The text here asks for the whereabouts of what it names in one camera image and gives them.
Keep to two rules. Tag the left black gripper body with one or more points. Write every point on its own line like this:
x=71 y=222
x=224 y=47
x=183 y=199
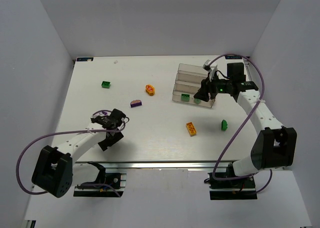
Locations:
x=111 y=137

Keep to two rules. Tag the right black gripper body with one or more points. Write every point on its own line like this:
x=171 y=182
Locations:
x=208 y=87

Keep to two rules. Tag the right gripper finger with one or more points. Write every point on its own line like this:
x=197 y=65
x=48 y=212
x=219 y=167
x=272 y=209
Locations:
x=203 y=92
x=213 y=94

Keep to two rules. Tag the green square lego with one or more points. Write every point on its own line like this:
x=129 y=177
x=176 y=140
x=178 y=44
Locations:
x=185 y=97

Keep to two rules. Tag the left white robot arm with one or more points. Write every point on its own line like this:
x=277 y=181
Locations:
x=56 y=170

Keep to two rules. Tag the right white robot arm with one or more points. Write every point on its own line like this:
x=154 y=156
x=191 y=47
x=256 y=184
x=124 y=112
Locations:
x=275 y=144

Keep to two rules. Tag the clear tiered container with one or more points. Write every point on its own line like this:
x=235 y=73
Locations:
x=188 y=81

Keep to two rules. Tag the purple rounded lego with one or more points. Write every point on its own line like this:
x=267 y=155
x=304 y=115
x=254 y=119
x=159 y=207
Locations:
x=136 y=103

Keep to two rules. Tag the right blue label sticker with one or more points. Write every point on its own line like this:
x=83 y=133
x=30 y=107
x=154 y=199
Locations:
x=233 y=57

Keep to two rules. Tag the blue label sticker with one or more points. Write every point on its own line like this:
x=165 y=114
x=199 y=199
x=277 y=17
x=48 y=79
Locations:
x=233 y=57
x=84 y=59

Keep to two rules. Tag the green rounded lego right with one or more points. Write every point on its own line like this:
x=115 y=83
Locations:
x=224 y=125

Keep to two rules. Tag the yellow rectangular lego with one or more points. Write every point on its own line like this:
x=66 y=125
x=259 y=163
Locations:
x=191 y=129

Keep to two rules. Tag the orange rounded lego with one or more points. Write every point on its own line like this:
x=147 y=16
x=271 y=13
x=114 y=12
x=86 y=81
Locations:
x=150 y=90

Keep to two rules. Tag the left blue label sticker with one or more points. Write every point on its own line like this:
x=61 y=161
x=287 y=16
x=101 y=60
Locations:
x=84 y=59

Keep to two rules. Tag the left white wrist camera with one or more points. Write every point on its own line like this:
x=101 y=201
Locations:
x=96 y=118

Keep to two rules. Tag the aluminium table rail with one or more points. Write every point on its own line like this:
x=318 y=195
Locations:
x=170 y=165

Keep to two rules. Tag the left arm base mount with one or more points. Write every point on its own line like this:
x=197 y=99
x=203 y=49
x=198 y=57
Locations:
x=96 y=180

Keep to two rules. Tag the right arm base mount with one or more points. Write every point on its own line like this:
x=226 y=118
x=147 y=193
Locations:
x=238 y=189

